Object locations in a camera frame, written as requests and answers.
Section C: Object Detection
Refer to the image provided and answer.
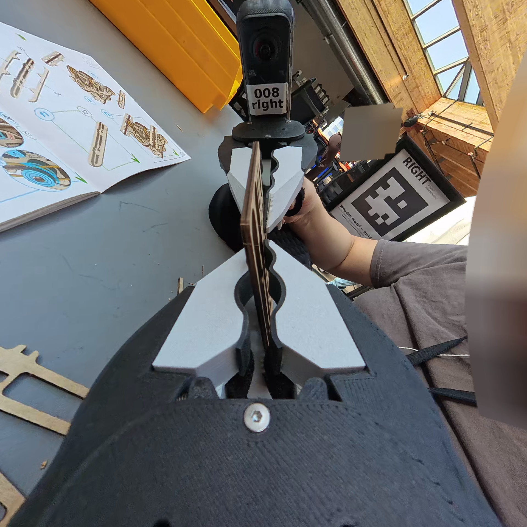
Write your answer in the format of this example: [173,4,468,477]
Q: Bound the black framed marker sign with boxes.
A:
[319,135,467,244]

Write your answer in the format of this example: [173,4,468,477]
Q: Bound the person's right hand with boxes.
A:
[282,187,328,231]

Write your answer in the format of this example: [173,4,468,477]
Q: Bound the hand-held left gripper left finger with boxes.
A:
[152,249,253,399]

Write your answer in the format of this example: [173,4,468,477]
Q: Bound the instruction booklet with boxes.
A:
[0,21,192,234]

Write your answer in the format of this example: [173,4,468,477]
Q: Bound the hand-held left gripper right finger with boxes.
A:
[267,241,368,399]

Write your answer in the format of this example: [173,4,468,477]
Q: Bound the metal ventilation duct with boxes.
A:
[315,0,389,105]

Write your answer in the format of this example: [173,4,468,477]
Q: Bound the skylight window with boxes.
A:
[403,0,484,105]

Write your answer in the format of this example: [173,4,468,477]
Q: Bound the wooden parts sheet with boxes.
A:
[240,141,276,348]

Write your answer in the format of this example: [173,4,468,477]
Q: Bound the yellow plastic bin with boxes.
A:
[88,0,243,114]

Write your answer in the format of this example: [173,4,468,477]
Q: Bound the black harness strap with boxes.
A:
[405,335,470,367]
[428,387,478,407]

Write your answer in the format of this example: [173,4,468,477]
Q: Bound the wooden cutout frame sheet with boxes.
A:
[0,345,90,437]
[0,473,26,524]

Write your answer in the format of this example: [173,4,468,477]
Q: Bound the person's right forearm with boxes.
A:
[288,210,381,287]

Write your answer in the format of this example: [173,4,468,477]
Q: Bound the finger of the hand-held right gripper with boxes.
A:
[265,147,306,232]
[226,147,253,215]

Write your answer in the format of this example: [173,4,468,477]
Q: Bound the black textured round stand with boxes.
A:
[208,183,313,270]

